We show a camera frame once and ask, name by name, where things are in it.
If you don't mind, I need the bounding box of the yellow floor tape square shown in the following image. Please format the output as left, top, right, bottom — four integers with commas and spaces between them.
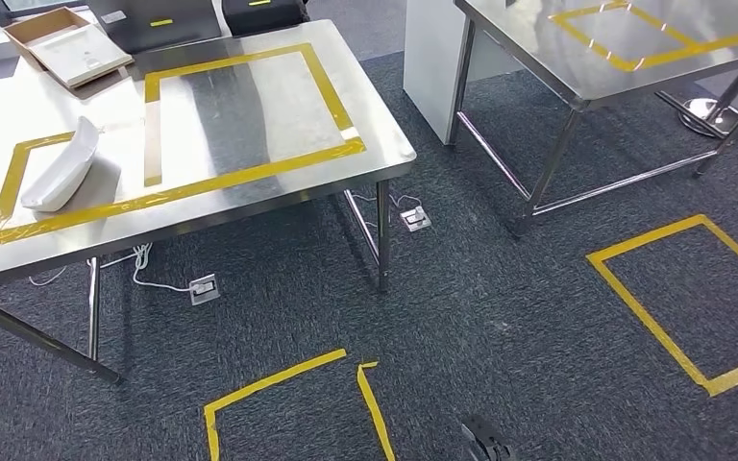
585, 213, 738, 399
202, 348, 398, 461

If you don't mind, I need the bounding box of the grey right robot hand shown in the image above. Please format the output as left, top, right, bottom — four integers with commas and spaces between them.
459, 414, 514, 461

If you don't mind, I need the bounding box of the brown cardboard box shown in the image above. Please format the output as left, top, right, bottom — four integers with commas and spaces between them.
2, 6, 135, 91

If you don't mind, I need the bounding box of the chrome stanchion base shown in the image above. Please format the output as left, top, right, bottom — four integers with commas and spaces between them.
676, 96, 738, 140

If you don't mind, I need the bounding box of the yellow tape rectangle outline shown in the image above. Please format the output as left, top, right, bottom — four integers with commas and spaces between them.
143, 41, 368, 189
548, 0, 738, 74

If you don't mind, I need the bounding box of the white cable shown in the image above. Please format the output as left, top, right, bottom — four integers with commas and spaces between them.
348, 191, 424, 216
27, 242, 196, 295

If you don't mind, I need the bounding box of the small yellow tape piece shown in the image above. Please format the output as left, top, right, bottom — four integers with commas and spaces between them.
21, 131, 77, 150

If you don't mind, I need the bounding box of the white cabinet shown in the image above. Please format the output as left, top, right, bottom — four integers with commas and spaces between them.
402, 0, 525, 147

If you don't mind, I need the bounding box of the stainless steel workbench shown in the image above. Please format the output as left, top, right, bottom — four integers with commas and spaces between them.
0, 18, 418, 385
445, 0, 738, 238

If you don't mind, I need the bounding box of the black carrying case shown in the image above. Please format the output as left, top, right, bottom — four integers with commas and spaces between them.
220, 0, 310, 38

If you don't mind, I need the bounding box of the yellow tape corner mark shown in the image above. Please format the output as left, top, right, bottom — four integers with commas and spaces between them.
0, 135, 154, 250

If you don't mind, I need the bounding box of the white plastic car part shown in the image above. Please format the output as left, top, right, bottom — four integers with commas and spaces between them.
19, 114, 102, 214

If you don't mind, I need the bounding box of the metal floor socket box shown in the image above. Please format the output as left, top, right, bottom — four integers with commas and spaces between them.
188, 273, 222, 307
399, 206, 433, 234

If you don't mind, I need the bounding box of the white flat pad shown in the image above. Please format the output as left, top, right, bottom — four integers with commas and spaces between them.
27, 23, 135, 89

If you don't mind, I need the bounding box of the black flat device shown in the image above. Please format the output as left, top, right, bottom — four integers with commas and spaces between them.
86, 0, 225, 56

